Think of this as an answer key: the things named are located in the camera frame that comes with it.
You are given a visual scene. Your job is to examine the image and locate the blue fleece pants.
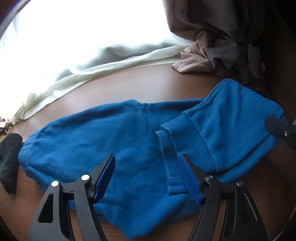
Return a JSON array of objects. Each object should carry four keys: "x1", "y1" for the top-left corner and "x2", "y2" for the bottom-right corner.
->
[{"x1": 18, "y1": 79, "x2": 284, "y2": 239}]

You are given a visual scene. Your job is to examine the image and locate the brown curtain right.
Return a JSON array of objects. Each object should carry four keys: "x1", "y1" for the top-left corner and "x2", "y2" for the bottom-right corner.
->
[{"x1": 164, "y1": 1, "x2": 295, "y2": 84}]

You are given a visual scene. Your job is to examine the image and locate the black cloth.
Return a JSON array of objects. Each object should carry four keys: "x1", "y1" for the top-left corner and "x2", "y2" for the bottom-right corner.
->
[{"x1": 1, "y1": 133, "x2": 23, "y2": 195}]

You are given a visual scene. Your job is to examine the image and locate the white sheer curtain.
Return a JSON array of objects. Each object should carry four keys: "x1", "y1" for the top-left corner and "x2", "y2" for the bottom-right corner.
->
[{"x1": 11, "y1": 43, "x2": 189, "y2": 125}]

